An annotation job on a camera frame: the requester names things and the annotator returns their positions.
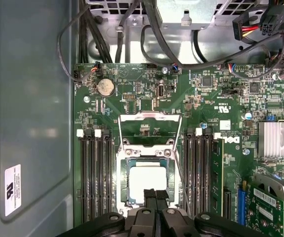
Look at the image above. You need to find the silver metal drive cage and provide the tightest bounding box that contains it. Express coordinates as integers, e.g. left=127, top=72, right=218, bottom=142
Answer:
left=84, top=0, right=268, bottom=65

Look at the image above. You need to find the silver finned chipset heatsink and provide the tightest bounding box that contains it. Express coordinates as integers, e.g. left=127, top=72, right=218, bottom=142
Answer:
left=257, top=121, right=284, bottom=158

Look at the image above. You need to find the green motherboard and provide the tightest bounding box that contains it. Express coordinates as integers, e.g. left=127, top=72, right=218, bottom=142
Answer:
left=73, top=63, right=284, bottom=237

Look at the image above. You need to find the internal USB port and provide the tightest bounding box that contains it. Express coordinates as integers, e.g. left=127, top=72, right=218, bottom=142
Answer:
left=158, top=83, right=166, bottom=100

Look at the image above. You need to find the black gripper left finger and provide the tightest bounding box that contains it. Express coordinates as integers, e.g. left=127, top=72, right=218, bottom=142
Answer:
left=55, top=188, right=157, bottom=237

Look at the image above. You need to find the black PC case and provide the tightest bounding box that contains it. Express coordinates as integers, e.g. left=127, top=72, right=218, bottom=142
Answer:
left=0, top=0, right=284, bottom=237

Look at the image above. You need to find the CPU socket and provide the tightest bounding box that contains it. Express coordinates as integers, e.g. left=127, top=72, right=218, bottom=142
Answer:
left=116, top=145, right=182, bottom=218

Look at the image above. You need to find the round coin battery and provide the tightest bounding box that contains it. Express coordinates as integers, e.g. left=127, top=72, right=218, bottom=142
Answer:
left=96, top=78, right=116, bottom=97

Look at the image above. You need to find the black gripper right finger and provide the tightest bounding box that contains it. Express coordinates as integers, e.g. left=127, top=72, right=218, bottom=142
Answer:
left=156, top=189, right=265, bottom=237

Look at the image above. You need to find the CPU chip with silver top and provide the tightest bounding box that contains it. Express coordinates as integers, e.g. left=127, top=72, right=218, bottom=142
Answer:
left=126, top=158, right=171, bottom=205

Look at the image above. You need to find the white case label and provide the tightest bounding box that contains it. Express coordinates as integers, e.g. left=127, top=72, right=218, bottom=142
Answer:
left=4, top=164, right=22, bottom=217

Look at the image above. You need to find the black power connector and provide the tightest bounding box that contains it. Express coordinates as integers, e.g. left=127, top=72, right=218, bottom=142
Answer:
left=232, top=0, right=284, bottom=46

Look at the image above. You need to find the black graphics card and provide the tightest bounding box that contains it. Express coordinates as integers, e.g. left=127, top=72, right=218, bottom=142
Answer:
left=251, top=172, right=284, bottom=237

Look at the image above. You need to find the blue expansion slot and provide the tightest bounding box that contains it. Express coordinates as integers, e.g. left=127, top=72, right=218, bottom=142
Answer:
left=237, top=181, right=246, bottom=227

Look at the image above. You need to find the metal socket cover frame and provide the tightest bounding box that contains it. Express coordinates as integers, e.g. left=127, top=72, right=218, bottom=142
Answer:
left=118, top=111, right=183, bottom=151

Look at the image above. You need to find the thick black cable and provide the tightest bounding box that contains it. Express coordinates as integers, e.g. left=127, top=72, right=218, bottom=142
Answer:
left=141, top=0, right=284, bottom=72

